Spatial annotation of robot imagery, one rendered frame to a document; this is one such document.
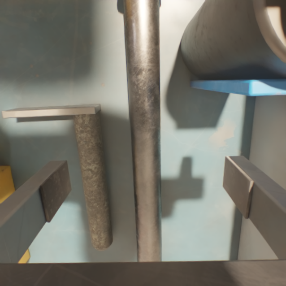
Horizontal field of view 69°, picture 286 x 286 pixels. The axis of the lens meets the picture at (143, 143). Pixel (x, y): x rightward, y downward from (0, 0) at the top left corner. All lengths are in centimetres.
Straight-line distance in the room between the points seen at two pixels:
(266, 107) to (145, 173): 15
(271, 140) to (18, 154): 31
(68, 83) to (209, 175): 22
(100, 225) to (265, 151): 22
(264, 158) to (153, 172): 13
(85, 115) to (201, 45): 14
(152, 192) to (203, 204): 9
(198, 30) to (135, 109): 10
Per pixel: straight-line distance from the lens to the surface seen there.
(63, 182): 16
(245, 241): 35
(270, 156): 26
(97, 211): 28
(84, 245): 36
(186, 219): 33
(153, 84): 22
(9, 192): 34
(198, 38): 18
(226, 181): 17
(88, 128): 24
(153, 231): 29
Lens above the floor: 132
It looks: 73 degrees down
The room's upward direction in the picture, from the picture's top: 177 degrees counter-clockwise
